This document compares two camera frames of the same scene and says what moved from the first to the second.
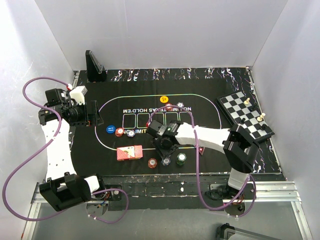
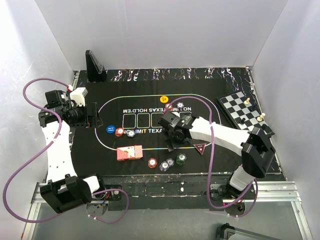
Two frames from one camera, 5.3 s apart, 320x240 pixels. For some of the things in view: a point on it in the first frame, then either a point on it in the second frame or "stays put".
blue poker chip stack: x=166 y=161 -> x=164 y=166
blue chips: x=130 y=133 stays put
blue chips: x=180 y=104 stays put
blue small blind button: x=110 y=129 stays put
